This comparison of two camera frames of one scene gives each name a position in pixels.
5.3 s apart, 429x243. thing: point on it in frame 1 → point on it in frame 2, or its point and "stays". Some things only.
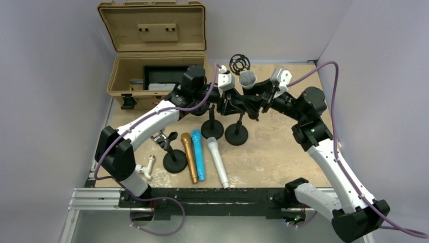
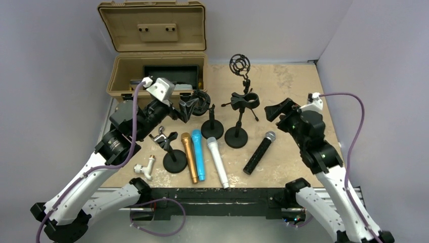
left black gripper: [231, 107] → [184, 110]
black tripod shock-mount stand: [239, 63] stays
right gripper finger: [253, 107] → [272, 112]
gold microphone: [186, 142] stays
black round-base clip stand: [174, 161] stays
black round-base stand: [237, 134] stays
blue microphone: [198, 146] stays
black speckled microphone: [247, 80] → [259, 154]
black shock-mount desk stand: [212, 127] stays
